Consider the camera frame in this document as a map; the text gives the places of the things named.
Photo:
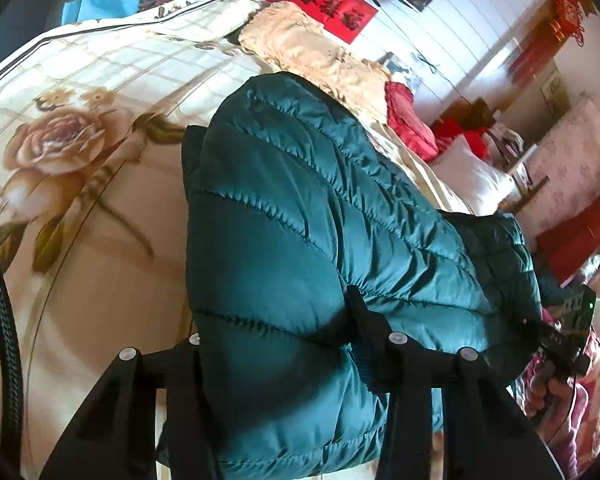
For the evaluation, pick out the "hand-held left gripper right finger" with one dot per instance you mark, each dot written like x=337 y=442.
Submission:
x=366 y=342

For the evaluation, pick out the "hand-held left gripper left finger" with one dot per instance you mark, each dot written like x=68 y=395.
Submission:
x=185 y=385

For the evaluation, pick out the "dark green puffer jacket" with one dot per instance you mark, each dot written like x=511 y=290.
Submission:
x=300 y=220

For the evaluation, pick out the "person's right hand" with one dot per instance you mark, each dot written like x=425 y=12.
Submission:
x=550 y=395

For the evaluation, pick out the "person's floral pink clothing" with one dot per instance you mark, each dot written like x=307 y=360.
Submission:
x=587 y=420

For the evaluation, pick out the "pink floral mattress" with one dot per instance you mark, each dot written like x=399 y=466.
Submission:
x=575 y=160

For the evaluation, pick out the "white pillow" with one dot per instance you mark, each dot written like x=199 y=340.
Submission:
x=472 y=175

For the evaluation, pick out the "red cloth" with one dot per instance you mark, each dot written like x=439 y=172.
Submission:
x=462 y=135

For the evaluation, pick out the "red frilled pillow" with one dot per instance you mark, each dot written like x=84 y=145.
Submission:
x=410 y=120

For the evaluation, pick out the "framed picture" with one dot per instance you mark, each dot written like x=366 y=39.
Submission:
x=397 y=67

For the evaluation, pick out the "floral bed quilt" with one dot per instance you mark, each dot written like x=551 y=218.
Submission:
x=105 y=110

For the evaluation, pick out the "yellow frilled pillow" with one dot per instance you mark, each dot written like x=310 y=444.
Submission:
x=310 y=50

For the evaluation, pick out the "red knot ornament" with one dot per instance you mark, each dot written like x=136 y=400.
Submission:
x=567 y=7

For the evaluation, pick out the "blue paper bag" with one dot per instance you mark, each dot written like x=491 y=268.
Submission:
x=105 y=5

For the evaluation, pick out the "red wall banner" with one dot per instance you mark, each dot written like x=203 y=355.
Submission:
x=325 y=2

